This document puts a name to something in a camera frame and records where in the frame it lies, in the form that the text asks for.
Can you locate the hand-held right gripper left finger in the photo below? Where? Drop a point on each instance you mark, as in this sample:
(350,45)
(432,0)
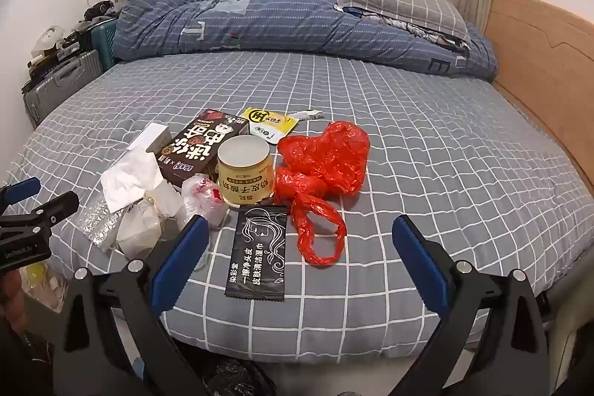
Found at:
(185,259)

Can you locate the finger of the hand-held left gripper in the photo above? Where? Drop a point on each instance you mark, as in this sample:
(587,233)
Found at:
(21,188)
(48,208)

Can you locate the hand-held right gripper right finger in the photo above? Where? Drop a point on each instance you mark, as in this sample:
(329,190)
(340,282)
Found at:
(420,266)

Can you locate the silver foil wrapper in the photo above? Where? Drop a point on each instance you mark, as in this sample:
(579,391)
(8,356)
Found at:
(95,219)

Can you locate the clear plastic bag red print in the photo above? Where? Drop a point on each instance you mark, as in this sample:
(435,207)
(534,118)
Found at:
(204,196)

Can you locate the black sachet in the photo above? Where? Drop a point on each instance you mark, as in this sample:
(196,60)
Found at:
(255,257)

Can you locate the white tissue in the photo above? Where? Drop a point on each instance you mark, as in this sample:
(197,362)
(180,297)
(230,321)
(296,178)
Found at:
(130,178)

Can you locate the yellow yogurt cup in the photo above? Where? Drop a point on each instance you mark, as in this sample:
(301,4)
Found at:
(246,182)

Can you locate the small white box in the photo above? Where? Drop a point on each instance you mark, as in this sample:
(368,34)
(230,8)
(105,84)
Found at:
(153,136)

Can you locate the black lined trash bin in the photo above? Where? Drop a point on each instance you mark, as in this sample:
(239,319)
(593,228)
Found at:
(232,382)

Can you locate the white plastic wrapped bundle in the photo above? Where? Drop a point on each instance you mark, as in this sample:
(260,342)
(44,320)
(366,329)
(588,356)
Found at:
(139,231)

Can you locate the brown cardboard box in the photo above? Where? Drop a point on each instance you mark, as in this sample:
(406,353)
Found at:
(195,150)

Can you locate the grey suitcase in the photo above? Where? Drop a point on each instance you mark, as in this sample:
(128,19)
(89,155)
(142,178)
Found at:
(60,85)

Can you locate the grey checked bed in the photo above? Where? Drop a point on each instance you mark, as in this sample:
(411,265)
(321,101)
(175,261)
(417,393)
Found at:
(417,145)

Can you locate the white round appliance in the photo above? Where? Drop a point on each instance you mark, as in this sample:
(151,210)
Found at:
(46,36)

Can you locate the yellow sachet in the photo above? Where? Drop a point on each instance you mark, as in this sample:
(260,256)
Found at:
(267,124)

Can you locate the teal suitcase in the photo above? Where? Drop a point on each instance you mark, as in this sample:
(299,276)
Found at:
(104,43)

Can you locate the white furniture piece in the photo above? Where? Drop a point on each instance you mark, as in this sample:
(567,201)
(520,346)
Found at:
(568,354)

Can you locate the torn white wrapper strip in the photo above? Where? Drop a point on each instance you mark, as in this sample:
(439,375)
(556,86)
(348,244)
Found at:
(308,115)

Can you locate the black bag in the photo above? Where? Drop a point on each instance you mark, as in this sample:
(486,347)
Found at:
(97,10)

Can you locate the wooden headboard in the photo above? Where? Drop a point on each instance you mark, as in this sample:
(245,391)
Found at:
(547,52)

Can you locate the blue striped quilt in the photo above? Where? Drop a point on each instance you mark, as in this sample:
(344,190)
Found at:
(278,20)

